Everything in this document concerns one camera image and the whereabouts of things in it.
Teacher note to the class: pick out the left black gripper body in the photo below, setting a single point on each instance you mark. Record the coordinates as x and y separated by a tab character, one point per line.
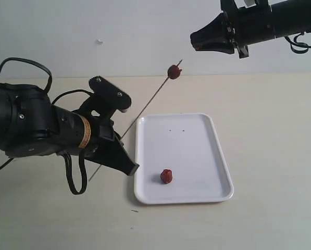
93	134

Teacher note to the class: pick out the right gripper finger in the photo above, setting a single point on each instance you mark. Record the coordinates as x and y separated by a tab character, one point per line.
216	30
213	46

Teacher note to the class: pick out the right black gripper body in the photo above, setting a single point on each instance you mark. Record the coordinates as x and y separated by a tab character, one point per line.
247	26

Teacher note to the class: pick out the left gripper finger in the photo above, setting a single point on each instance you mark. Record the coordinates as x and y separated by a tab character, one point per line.
113	155

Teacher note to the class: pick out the thin metal skewer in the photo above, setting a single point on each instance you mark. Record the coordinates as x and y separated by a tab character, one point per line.
150	100

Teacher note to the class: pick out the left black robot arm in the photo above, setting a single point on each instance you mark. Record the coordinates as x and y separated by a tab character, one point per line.
30	125

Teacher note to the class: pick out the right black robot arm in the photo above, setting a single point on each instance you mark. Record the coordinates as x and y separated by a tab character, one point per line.
291	19

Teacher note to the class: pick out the white plastic tray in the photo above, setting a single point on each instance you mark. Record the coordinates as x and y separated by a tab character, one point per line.
188	145

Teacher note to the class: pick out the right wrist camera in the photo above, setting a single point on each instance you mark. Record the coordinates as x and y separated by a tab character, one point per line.
254	4

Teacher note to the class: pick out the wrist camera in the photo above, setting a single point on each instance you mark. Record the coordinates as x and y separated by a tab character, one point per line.
105	100
254	4

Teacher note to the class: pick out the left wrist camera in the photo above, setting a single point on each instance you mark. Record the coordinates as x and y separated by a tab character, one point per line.
105	100

